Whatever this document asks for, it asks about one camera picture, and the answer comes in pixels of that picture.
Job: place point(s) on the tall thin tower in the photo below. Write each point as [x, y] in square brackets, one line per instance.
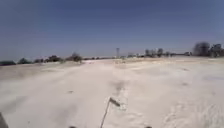
[117, 52]

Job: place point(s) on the pale dirt road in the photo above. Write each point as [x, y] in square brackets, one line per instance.
[100, 86]

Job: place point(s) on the row of trees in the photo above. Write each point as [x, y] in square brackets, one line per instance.
[76, 58]
[201, 49]

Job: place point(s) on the robot's own part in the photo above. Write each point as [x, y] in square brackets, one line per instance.
[148, 127]
[72, 127]

